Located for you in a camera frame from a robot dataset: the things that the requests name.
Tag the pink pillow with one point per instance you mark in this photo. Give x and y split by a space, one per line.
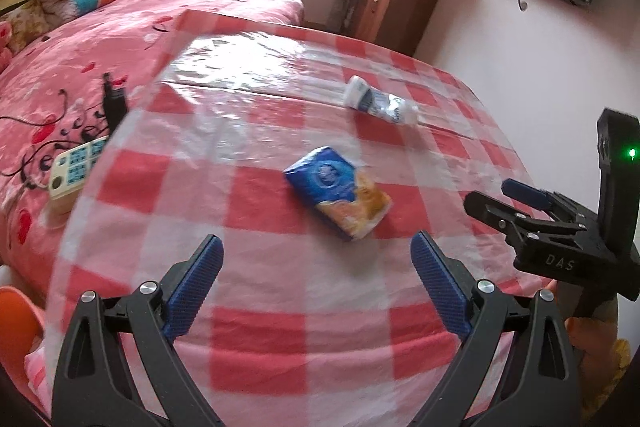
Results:
5 47

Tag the black charger plug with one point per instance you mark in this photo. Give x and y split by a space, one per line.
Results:
115 107

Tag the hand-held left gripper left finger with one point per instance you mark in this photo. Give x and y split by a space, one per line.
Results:
195 287

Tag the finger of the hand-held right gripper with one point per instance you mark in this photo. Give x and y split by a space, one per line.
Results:
500 212
522 192

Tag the floral pillow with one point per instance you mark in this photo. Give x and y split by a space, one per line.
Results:
22 24

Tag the pink bed blanket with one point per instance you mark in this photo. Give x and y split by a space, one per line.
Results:
75 52

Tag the white blue tissue pack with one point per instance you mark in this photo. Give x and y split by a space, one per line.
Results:
370 99

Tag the blue bear print tissue pack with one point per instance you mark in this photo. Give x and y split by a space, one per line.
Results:
330 182

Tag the brown wooden cabinet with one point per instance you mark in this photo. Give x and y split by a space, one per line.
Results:
405 12

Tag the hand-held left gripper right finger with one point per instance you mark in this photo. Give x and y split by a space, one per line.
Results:
440 284

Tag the red checked plastic sheet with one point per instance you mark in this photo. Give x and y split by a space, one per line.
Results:
310 297

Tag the person's right hand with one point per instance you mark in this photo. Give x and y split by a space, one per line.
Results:
595 339

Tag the cream remote control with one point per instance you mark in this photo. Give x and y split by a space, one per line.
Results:
75 167

